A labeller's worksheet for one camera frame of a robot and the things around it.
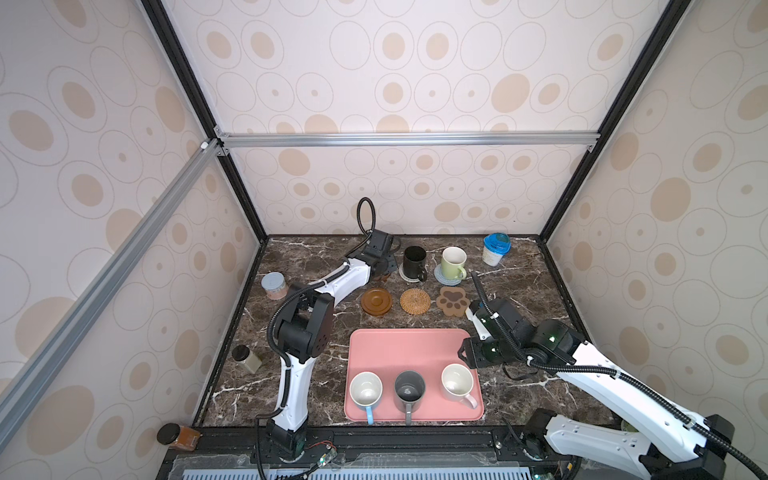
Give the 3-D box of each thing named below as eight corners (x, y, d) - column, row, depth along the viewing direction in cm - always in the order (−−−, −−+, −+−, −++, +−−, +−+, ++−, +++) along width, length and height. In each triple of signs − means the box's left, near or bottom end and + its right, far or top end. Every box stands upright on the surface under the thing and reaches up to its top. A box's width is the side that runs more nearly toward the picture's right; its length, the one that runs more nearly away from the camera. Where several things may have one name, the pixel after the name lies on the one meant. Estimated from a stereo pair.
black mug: (404, 285, 108) (405, 267, 100) (403, 263, 114) (404, 245, 106) (425, 285, 108) (427, 267, 100) (423, 263, 114) (425, 245, 106)
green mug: (442, 289, 107) (446, 270, 98) (439, 266, 113) (443, 246, 105) (464, 289, 107) (470, 270, 98) (459, 266, 113) (465, 246, 105)
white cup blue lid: (482, 269, 112) (489, 249, 104) (477, 252, 118) (484, 232, 109) (504, 269, 112) (513, 249, 104) (499, 252, 118) (507, 232, 109)
